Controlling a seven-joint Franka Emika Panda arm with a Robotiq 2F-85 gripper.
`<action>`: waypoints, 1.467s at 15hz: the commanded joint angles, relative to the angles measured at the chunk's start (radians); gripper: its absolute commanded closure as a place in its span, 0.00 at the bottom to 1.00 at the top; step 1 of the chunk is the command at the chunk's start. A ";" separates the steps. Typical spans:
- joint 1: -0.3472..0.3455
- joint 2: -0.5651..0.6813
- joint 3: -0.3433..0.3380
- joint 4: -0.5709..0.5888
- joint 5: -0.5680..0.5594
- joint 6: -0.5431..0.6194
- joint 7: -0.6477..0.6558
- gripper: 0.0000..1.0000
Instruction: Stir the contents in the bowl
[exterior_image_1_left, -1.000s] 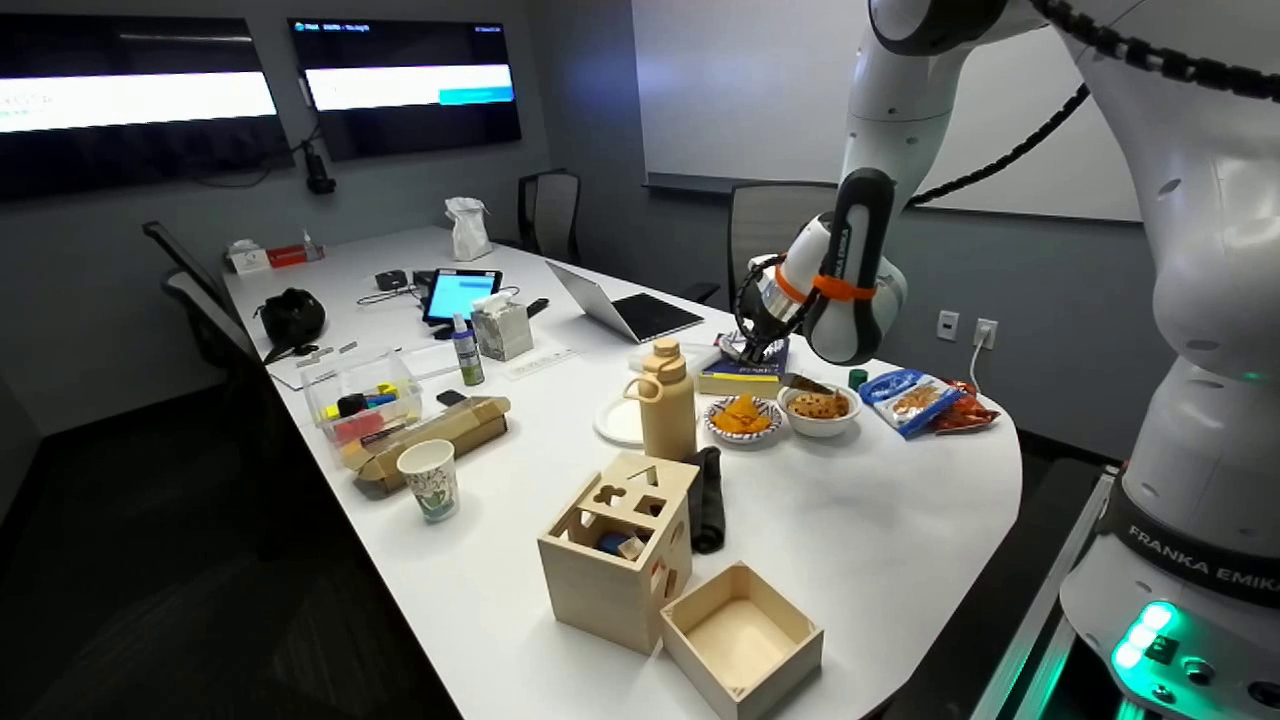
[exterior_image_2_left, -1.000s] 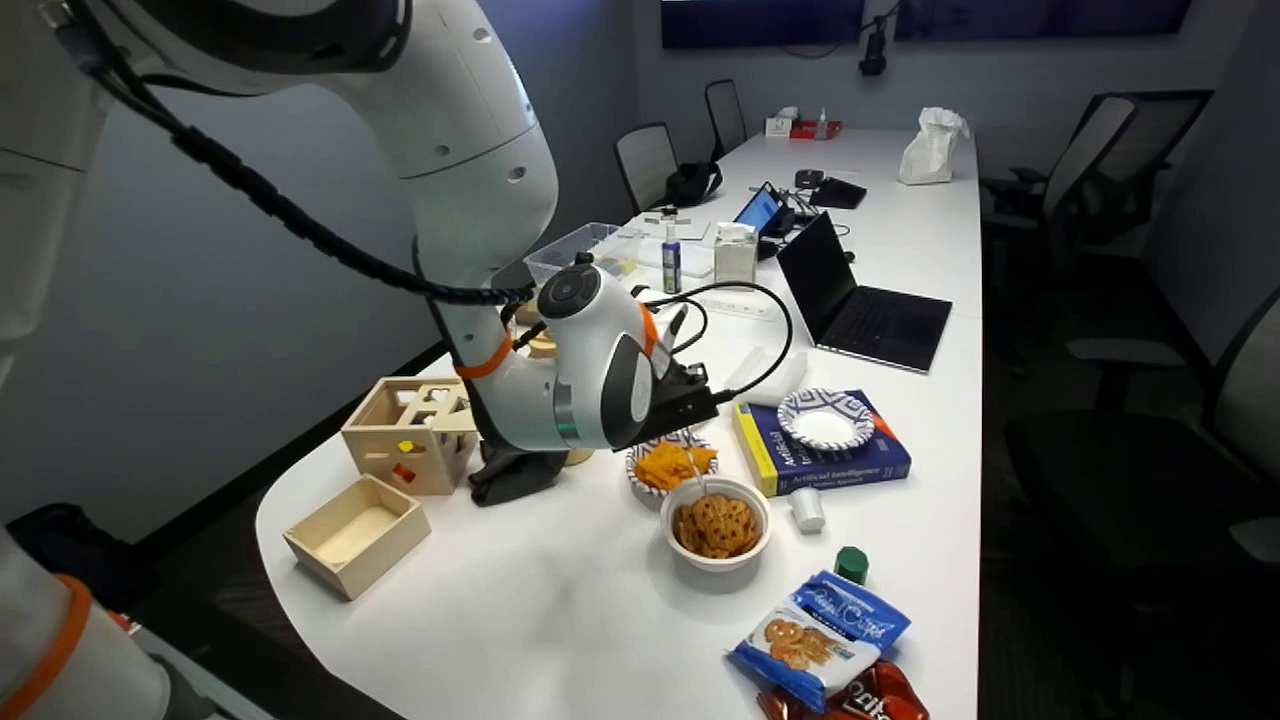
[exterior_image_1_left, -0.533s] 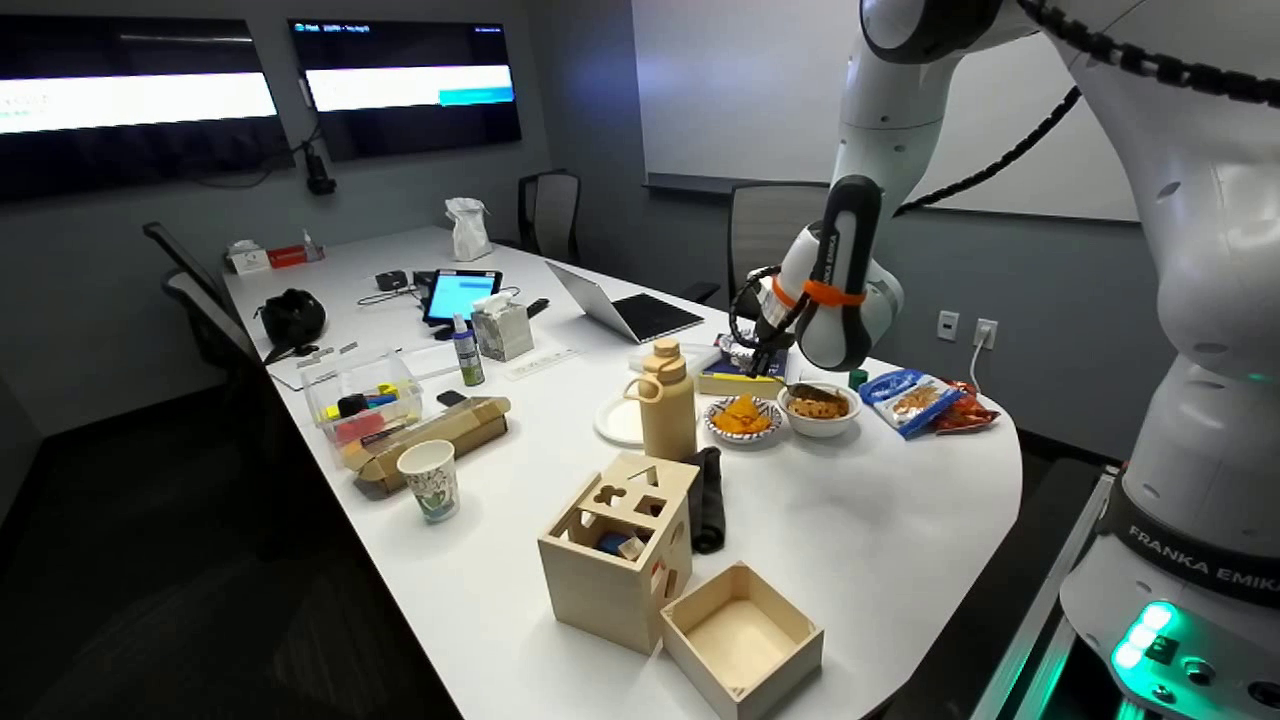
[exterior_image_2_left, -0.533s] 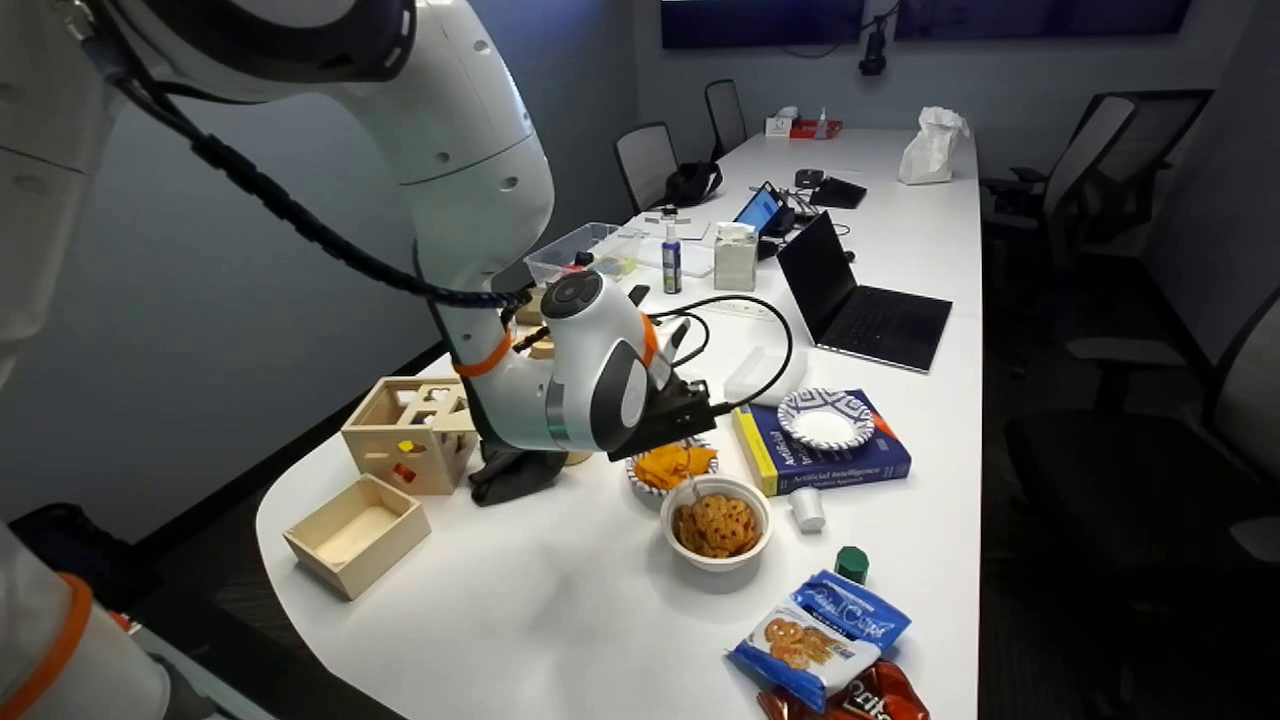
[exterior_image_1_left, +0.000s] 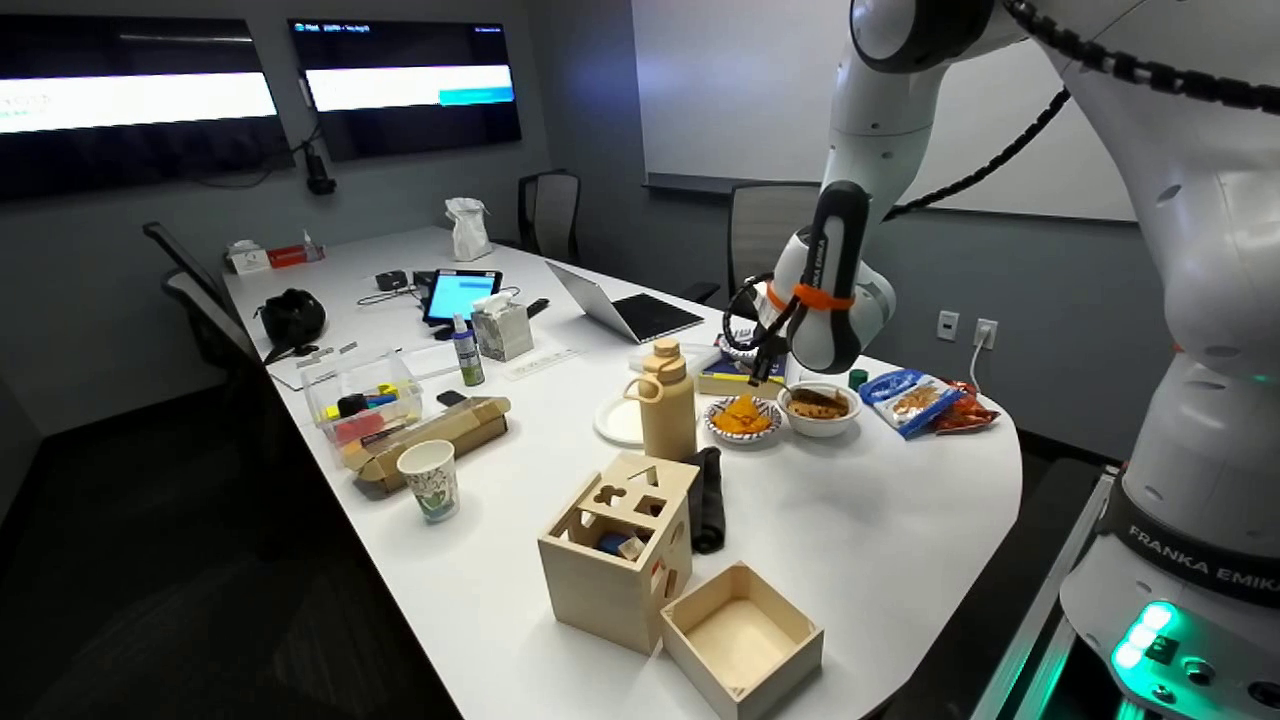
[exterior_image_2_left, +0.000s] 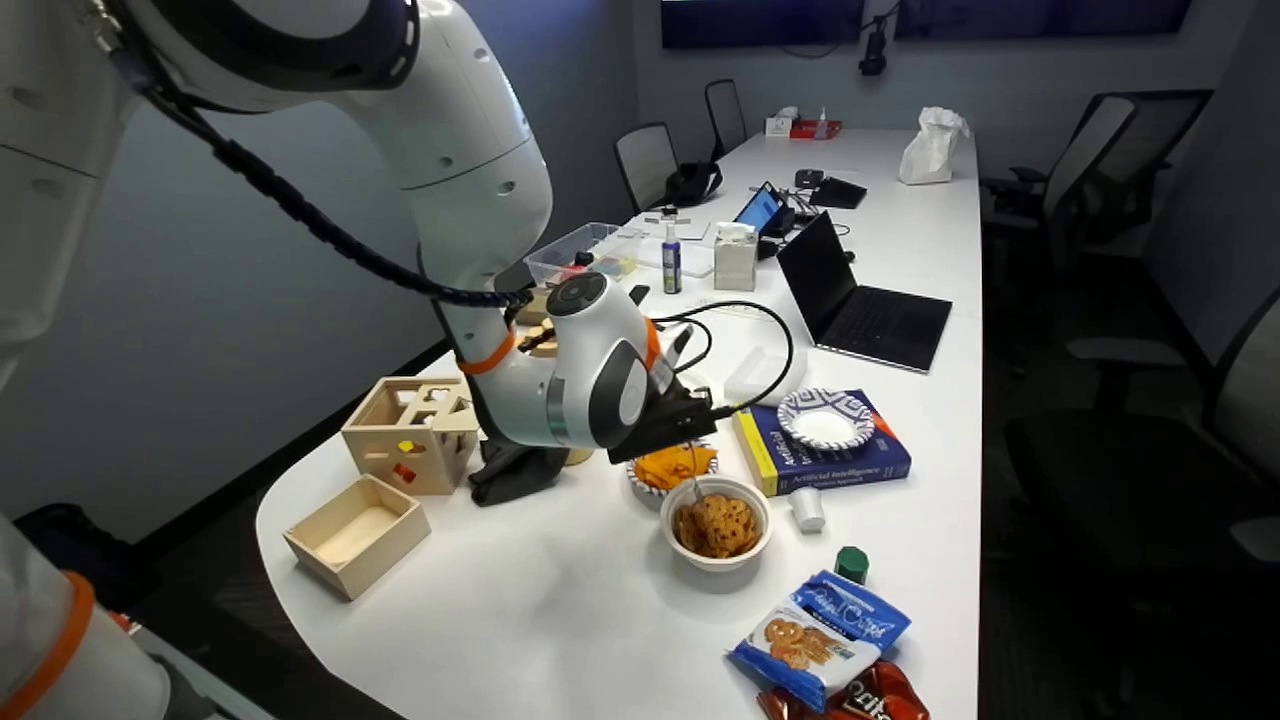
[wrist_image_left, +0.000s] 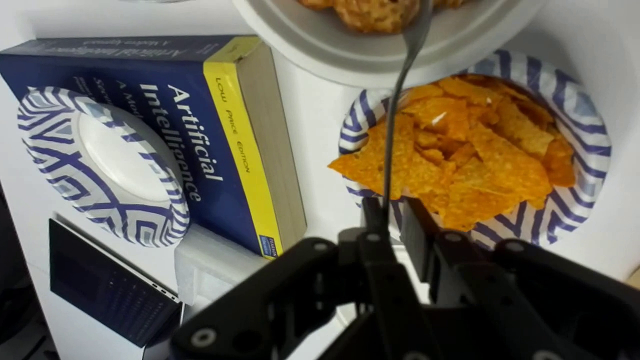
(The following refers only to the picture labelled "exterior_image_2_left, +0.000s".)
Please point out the open wooden box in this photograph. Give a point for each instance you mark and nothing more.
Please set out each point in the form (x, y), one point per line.
(352, 541)

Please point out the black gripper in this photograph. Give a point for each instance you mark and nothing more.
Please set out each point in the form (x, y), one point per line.
(652, 426)

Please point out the black bag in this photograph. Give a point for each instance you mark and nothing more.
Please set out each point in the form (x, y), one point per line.
(691, 187)

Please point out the wooden shape sorter cube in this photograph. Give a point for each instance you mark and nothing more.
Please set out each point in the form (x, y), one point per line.
(403, 443)

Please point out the black laptop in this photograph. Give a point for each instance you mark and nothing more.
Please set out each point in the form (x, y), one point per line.
(865, 320)

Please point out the black wall monitor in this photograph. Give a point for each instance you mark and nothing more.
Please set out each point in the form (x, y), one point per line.
(761, 20)
(1043, 14)

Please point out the white plastic bag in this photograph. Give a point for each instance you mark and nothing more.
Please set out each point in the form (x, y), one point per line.
(933, 145)

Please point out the green bottle cap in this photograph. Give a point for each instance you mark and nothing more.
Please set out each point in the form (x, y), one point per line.
(853, 565)

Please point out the red snack bag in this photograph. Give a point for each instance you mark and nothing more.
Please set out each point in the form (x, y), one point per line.
(865, 696)

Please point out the small white pill bottle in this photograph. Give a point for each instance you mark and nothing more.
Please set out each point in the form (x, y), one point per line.
(807, 512)

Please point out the white bowl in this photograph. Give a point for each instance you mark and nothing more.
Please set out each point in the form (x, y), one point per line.
(719, 565)

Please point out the blue white tube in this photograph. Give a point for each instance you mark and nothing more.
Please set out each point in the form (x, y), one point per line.
(672, 261)

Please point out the red flat item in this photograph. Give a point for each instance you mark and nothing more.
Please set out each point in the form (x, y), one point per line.
(818, 130)

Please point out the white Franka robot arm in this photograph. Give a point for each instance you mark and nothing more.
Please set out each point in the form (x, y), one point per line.
(466, 161)

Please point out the small black gadgets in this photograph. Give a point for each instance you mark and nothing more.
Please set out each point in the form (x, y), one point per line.
(835, 188)

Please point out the blue snack bag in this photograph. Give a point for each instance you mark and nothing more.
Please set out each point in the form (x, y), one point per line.
(821, 625)

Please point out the blue Artificial Intelligence book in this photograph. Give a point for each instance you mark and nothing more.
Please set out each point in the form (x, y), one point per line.
(842, 467)

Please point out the brown pretzel snacks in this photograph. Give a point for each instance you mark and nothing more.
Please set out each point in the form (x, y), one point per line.
(719, 525)

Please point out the tablet with blue screen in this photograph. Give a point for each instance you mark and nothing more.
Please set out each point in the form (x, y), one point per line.
(761, 211)

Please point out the white tissue box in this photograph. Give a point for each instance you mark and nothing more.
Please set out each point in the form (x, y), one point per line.
(735, 257)

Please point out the orange tortilla chips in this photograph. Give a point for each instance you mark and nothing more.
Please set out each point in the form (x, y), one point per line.
(672, 467)

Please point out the blue patterned paper bowl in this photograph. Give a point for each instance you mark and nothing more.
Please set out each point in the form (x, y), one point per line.
(826, 420)
(651, 499)

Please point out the small white box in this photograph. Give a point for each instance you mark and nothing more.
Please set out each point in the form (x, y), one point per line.
(780, 126)

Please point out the black cloth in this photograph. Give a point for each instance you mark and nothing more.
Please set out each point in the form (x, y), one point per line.
(515, 478)

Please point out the grey office chair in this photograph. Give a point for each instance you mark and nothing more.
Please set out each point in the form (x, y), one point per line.
(724, 114)
(1200, 443)
(651, 152)
(1135, 161)

